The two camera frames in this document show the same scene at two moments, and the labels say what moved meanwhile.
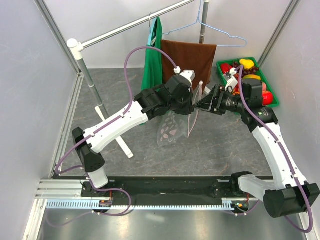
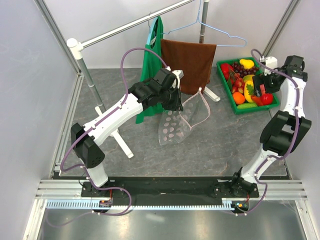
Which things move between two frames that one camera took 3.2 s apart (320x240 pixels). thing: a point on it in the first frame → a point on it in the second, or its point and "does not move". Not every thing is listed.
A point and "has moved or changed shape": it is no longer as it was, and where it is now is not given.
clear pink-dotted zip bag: x=175 y=125 has moved or changed shape
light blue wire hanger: x=198 y=20 does not move
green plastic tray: x=274 y=102 does not move
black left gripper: x=189 y=109 → x=177 y=105
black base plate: x=202 y=186 does not move
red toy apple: x=267 y=98 does not move
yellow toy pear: x=248 y=63 does not move
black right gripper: x=209 y=103 → x=261 y=79
